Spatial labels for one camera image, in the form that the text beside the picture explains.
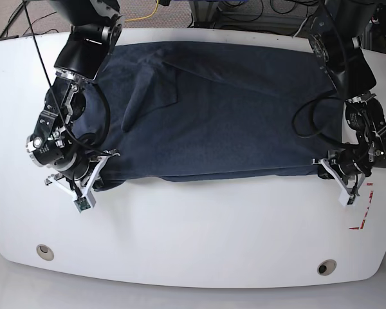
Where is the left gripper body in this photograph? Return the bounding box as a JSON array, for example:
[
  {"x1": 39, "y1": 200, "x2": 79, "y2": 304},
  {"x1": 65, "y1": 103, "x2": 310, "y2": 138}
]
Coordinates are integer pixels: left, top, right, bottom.
[{"x1": 334, "y1": 149, "x2": 372, "y2": 179}]

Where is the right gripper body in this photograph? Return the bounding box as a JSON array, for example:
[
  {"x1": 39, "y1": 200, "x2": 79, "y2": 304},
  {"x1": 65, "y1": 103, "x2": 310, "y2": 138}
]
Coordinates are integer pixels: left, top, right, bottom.
[{"x1": 59, "y1": 154, "x2": 98, "y2": 190}]

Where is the dark blue t-shirt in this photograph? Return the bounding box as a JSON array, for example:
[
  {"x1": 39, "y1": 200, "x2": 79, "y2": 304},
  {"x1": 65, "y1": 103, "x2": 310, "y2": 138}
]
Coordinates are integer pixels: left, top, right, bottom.
[{"x1": 99, "y1": 42, "x2": 333, "y2": 189}]

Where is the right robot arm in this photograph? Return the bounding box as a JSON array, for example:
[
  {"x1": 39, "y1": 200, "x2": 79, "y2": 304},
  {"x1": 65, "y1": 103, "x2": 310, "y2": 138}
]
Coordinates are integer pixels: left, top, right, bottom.
[{"x1": 26, "y1": 1, "x2": 124, "y2": 191}]

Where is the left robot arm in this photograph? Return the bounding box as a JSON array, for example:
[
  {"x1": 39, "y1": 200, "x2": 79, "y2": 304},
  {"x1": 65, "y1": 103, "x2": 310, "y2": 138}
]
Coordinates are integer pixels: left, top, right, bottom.
[{"x1": 309, "y1": 1, "x2": 386, "y2": 178}]

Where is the red tape rectangle marking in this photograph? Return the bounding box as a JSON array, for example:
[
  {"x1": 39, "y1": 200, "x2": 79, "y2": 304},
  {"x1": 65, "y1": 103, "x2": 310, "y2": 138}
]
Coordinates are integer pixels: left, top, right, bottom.
[{"x1": 348, "y1": 182, "x2": 376, "y2": 230}]

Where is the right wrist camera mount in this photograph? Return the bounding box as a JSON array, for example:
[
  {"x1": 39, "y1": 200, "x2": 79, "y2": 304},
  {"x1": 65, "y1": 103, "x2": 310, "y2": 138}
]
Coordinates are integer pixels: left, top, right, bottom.
[{"x1": 44, "y1": 149, "x2": 120, "y2": 213}]

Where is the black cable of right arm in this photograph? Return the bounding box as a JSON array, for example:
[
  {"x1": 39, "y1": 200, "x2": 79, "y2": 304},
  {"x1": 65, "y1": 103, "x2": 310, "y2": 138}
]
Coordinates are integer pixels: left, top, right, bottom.
[{"x1": 73, "y1": 83, "x2": 112, "y2": 152}]

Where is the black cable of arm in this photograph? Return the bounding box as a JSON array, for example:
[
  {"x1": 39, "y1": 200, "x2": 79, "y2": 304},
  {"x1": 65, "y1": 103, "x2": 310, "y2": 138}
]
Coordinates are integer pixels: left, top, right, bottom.
[
  {"x1": 73, "y1": 83, "x2": 112, "y2": 152},
  {"x1": 292, "y1": 96, "x2": 351, "y2": 149}
]

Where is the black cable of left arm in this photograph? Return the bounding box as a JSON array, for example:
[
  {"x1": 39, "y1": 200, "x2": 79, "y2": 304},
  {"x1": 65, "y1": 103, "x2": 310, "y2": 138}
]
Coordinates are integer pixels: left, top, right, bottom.
[{"x1": 292, "y1": 96, "x2": 351, "y2": 149}]

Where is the left table cable grommet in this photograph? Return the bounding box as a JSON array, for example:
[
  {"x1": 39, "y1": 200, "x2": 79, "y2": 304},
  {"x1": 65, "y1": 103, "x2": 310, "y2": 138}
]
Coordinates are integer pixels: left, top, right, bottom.
[{"x1": 36, "y1": 245, "x2": 54, "y2": 261}]

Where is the table cable grommet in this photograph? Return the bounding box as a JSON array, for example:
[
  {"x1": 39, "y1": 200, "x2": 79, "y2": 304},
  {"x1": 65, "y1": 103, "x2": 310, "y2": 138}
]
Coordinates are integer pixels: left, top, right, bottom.
[
  {"x1": 36, "y1": 245, "x2": 54, "y2": 261},
  {"x1": 317, "y1": 259, "x2": 337, "y2": 276}
]

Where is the right table cable grommet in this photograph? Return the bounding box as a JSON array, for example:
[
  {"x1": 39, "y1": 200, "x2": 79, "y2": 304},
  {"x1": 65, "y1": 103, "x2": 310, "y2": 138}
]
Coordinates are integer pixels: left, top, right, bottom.
[{"x1": 317, "y1": 259, "x2": 337, "y2": 276}]

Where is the yellow cable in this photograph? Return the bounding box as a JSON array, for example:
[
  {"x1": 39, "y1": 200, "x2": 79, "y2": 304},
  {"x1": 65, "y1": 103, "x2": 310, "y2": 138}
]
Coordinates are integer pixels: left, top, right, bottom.
[{"x1": 124, "y1": 0, "x2": 158, "y2": 23}]

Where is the aluminium frame structure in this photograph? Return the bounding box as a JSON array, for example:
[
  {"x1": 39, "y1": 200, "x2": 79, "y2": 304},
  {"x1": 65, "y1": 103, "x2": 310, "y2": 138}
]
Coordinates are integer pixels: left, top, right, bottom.
[{"x1": 188, "y1": 0, "x2": 318, "y2": 35}]

